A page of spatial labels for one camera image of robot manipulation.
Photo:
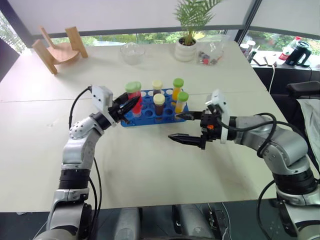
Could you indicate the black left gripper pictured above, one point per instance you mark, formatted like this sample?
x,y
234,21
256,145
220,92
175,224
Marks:
x,y
117,111

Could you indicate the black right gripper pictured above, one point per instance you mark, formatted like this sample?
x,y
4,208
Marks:
x,y
211,127

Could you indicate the red tube with green cap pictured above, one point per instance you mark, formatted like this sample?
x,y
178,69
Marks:
x,y
136,106

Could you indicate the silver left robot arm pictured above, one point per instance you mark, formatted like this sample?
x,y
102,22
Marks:
x,y
75,152

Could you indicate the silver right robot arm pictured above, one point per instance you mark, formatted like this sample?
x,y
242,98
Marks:
x,y
282,147

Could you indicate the blue test tube rack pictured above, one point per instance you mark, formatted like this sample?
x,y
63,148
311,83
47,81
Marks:
x,y
150,113

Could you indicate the yellow tube with green cap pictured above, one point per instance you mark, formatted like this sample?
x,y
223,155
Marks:
x,y
181,103

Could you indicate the brown tube with cream cap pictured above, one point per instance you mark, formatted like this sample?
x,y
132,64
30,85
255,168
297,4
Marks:
x,y
157,86
159,105

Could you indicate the orange tube with green cap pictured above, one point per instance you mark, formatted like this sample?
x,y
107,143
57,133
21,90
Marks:
x,y
177,91

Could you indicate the clear glass bowl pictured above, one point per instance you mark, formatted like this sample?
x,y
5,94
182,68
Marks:
x,y
132,53

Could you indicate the small coloured pieces in bowl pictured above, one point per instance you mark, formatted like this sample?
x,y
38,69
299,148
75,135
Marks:
x,y
206,60

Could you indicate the white ribbed plant pot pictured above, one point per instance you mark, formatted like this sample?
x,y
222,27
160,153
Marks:
x,y
185,51

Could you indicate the wooden curved stand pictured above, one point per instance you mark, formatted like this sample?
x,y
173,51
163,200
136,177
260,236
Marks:
x,y
62,52

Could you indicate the clear plastic bag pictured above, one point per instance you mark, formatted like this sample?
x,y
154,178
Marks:
x,y
211,47

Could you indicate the white cup on sill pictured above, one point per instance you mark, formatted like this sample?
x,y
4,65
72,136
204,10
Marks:
x,y
247,48

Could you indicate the green palm plant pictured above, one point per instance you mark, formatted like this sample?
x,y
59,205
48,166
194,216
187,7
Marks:
x,y
193,15

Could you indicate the grey rounded shape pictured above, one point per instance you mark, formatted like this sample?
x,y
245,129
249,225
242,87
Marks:
x,y
128,223

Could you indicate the black chair armrest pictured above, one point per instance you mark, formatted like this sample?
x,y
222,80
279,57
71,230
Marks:
x,y
303,88

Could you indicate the white cloth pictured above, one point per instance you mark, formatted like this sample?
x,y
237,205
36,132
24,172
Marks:
x,y
311,120

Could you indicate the clear bottle with red cap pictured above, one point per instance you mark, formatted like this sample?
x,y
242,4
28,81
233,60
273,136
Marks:
x,y
287,51

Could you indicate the black electric kettle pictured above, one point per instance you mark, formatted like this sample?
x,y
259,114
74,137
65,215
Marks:
x,y
300,53

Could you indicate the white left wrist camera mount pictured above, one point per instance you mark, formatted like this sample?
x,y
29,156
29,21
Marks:
x,y
101,96

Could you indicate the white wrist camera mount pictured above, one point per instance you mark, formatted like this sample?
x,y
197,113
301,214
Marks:
x,y
220,102
101,96

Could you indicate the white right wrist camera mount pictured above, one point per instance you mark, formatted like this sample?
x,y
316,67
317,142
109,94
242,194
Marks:
x,y
220,102

